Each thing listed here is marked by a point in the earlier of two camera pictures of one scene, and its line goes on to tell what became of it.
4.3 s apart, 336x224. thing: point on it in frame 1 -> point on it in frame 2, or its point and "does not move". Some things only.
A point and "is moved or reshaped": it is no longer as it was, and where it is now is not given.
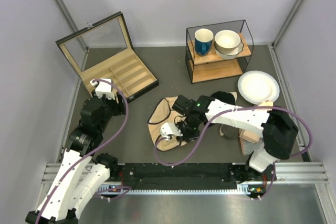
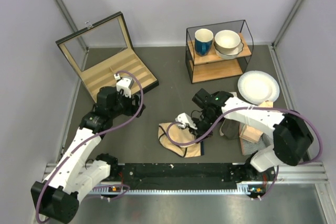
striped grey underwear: x=248 y=147 does not move
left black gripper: x=120 y=108 -> x=133 y=109
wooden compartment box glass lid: x=104 y=50 does not move
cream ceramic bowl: x=227 y=40 does not move
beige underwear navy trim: x=162 y=112 is moved or reshaped
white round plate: x=256 y=87 does not move
